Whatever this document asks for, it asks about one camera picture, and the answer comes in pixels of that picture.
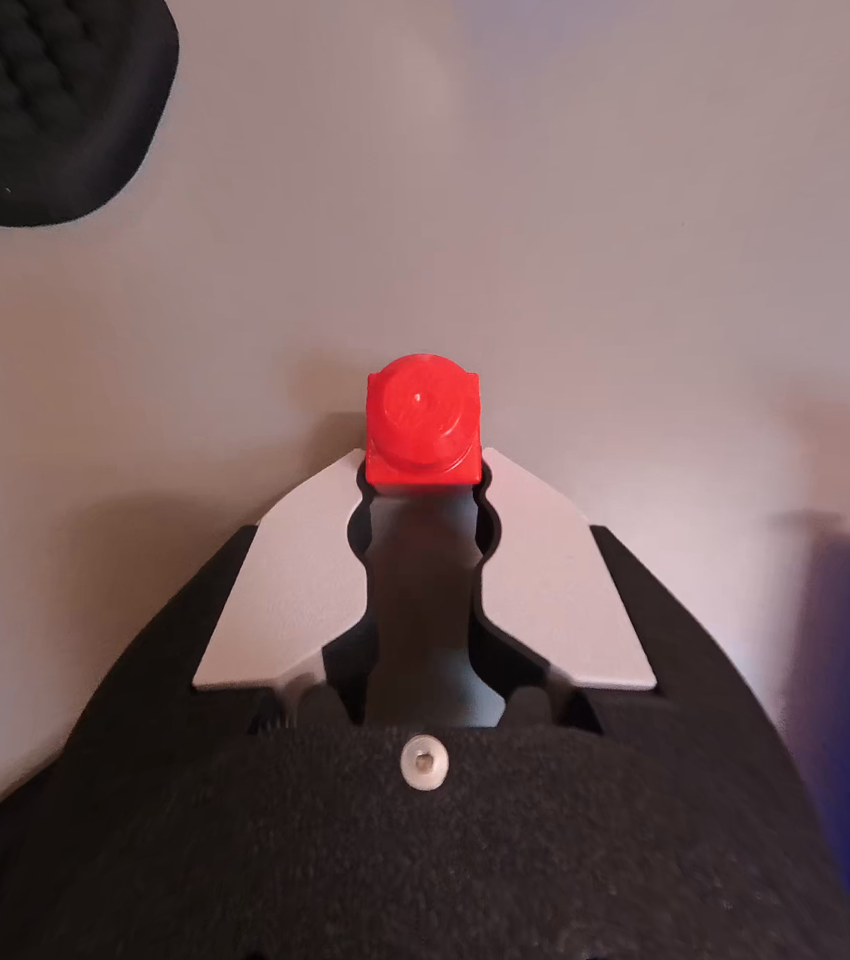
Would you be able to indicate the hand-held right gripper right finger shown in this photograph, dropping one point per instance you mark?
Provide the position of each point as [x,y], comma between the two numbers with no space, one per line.
[560,592]

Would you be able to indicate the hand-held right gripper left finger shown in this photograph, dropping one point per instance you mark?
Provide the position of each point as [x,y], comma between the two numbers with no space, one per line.
[282,592]

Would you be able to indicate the red mega block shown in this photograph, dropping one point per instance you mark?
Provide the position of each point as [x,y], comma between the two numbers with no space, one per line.
[422,420]

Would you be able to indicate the black textured pad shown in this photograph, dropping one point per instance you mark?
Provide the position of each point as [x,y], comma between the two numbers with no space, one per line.
[34,105]

